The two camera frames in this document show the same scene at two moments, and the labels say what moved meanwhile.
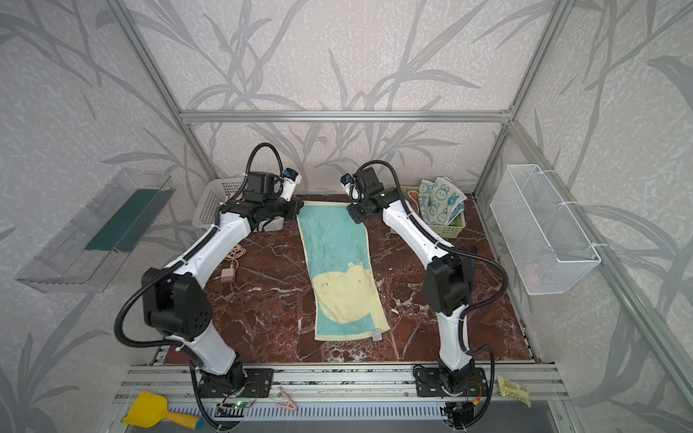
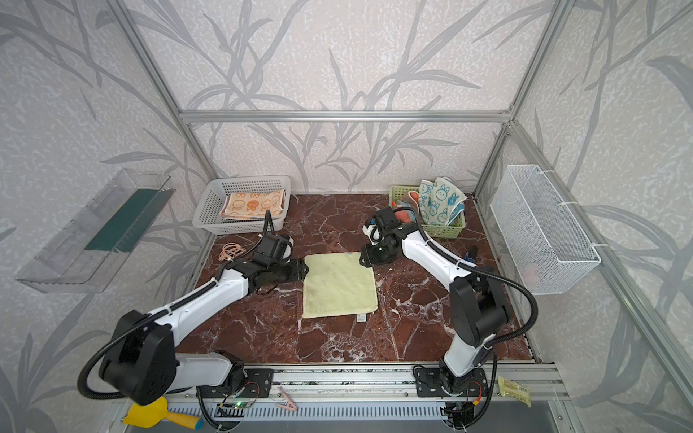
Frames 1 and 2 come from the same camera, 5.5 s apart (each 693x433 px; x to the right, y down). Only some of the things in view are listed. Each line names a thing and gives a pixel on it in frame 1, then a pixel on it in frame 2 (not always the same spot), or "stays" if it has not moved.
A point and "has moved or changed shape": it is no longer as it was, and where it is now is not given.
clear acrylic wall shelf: [85, 255] stays
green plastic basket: [451, 231] stays
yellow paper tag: [510, 388] stays
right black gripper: [356, 212] to [376, 253]
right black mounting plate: [428, 383] stays
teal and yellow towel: [347, 304] has moved or changed shape
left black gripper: [292, 208] to [287, 269]
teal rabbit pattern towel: [440, 200] stays
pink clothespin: [290, 405] stays
